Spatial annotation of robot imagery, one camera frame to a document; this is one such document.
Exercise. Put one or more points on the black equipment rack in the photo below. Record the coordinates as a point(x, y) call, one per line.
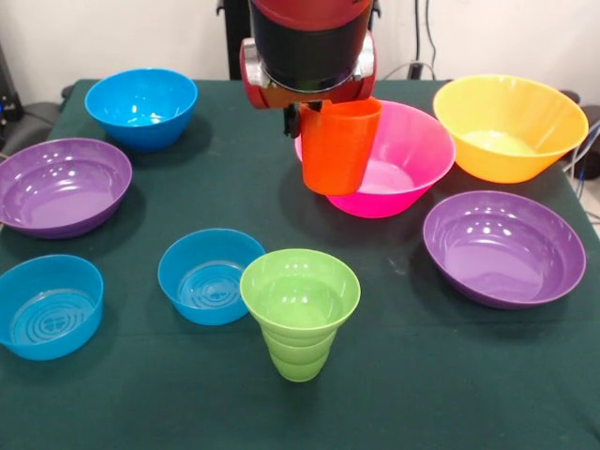
point(9, 108)

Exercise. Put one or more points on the blue bowl with ringed bottom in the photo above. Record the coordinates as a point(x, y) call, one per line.
point(47, 304)
point(201, 281)

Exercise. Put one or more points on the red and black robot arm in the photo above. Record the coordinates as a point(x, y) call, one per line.
point(309, 42)

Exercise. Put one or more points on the black rounded seat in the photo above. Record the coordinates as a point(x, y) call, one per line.
point(37, 122)

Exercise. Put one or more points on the dark green tablecloth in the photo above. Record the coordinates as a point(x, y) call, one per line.
point(422, 375)

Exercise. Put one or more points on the yellow-orange bowl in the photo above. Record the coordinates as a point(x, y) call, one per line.
point(508, 117)

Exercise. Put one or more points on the deep smooth blue bowl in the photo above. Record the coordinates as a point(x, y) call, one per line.
point(140, 98)

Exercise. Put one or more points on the small green bowl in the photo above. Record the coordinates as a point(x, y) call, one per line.
point(297, 290)

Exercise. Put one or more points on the pink bowl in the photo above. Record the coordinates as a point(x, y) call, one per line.
point(408, 140)

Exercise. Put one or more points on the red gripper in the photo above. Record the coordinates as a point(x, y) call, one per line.
point(304, 96)

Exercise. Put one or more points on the purple bowl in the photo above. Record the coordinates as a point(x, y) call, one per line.
point(61, 187)
point(501, 253)

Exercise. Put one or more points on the green cup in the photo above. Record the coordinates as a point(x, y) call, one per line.
point(297, 365)

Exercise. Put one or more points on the orange cup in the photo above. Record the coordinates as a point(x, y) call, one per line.
point(335, 150)

